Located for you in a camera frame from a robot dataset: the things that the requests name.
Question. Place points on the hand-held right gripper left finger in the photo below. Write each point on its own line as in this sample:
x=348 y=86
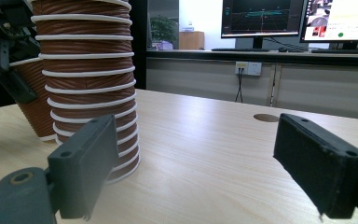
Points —
x=84 y=161

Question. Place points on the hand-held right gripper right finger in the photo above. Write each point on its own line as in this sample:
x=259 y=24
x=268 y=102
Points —
x=320 y=168

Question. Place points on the single brown paper cup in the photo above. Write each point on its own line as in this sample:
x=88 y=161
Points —
x=37 y=109

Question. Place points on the stack of brown paper cups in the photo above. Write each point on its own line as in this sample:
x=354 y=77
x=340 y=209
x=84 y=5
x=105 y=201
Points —
x=87 y=46

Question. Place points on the grey office desk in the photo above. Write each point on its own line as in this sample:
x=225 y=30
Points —
x=323 y=84

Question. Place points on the black keyboard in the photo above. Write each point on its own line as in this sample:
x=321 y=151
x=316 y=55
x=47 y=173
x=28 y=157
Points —
x=341 y=51
x=239 y=49

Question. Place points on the black computer mouse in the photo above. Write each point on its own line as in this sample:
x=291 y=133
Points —
x=282 y=49

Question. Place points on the bright-screen computer monitor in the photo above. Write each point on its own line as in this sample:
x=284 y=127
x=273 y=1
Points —
x=345 y=18

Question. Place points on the green potted plant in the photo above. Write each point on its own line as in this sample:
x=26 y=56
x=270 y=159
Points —
x=164 y=29

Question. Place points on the cardboard box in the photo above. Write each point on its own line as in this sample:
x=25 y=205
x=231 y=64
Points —
x=191 y=40

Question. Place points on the dark-screen computer monitor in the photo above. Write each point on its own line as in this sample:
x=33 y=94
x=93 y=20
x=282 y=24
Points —
x=261 y=15

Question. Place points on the white wall socket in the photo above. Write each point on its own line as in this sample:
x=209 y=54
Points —
x=253 y=68

